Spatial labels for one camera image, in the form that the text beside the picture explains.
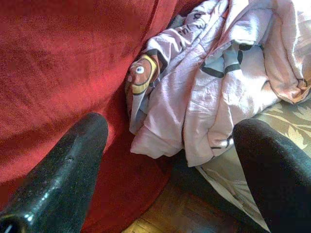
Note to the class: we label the red beanbag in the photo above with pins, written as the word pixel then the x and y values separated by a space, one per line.
pixel 60 60

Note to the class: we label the beige floral bed sheet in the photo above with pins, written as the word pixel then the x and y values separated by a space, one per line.
pixel 291 121

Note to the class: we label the pink cartoon blanket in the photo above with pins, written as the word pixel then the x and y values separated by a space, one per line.
pixel 218 85

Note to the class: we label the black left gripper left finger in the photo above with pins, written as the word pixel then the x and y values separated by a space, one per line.
pixel 56 184

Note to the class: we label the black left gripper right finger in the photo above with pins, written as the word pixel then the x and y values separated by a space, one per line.
pixel 279 184

